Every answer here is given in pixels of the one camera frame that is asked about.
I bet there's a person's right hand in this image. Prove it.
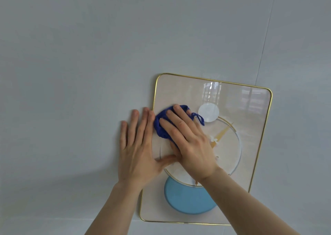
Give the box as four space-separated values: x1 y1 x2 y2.
159 104 221 183

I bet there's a person's left forearm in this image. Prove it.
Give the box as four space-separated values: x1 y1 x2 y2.
85 182 145 235

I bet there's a blue knitted cleaning cloth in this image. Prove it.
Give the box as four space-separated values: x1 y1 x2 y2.
154 105 205 149

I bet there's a gold-framed rectangular wall clock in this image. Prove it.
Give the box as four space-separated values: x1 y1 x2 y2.
139 73 273 226

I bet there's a person's right forearm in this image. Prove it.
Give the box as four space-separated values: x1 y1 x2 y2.
199 166 301 235

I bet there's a person's left hand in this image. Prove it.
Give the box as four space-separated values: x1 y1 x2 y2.
118 107 179 189

